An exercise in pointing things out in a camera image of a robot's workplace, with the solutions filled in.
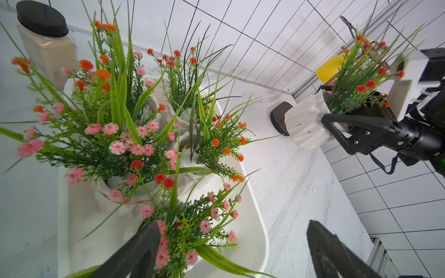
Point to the black cap spice bottle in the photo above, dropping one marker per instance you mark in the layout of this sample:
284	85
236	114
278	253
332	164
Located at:
47	41

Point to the potted gypsophila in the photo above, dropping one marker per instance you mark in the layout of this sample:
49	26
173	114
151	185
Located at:
191	211
184	71
363	68
103	129
214	134

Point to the white storage tray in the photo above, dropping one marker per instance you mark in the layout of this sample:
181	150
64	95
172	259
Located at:
91	227

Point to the yellow wine glass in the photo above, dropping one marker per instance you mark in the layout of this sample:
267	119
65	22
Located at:
330	68

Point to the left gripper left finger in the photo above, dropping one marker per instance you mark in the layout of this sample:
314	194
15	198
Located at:
136	258

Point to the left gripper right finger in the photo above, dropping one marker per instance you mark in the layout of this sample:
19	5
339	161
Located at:
332	258

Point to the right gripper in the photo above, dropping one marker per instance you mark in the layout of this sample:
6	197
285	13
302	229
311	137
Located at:
413	140

